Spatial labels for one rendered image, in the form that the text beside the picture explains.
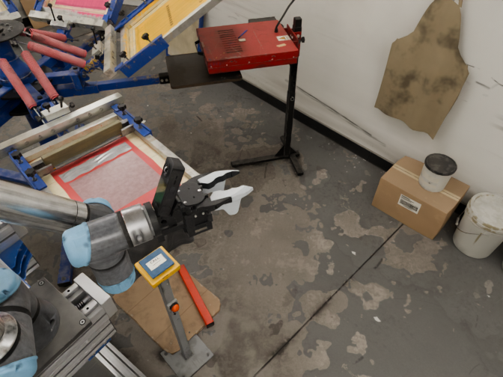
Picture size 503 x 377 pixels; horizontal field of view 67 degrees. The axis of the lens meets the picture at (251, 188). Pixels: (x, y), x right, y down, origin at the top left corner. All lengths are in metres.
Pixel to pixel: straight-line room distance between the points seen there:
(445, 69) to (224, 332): 2.09
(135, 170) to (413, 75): 1.90
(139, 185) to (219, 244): 1.06
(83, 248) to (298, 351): 1.83
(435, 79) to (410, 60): 0.21
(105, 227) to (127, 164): 1.25
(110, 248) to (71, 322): 0.46
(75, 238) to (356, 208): 2.52
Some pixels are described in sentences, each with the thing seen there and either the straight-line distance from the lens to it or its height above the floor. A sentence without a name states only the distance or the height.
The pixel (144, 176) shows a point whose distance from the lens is 1.89.
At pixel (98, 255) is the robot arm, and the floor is 1.66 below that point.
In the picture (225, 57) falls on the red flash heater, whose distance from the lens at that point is 2.44.
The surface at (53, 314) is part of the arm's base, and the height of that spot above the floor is 1.29.
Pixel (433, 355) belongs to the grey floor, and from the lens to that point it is 2.60.
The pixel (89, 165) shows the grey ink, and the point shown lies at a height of 0.96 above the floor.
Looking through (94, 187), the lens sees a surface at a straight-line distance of 1.91.
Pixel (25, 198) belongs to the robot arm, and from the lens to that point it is 0.83.
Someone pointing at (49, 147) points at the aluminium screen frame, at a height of 0.99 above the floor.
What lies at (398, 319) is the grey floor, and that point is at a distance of 2.62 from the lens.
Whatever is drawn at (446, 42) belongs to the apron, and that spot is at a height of 1.17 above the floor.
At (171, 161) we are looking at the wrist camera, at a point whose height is 1.77.
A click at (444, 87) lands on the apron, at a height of 0.90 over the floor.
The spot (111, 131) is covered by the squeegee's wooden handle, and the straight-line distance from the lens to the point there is 2.08.
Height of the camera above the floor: 2.24
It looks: 47 degrees down
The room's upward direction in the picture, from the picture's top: straight up
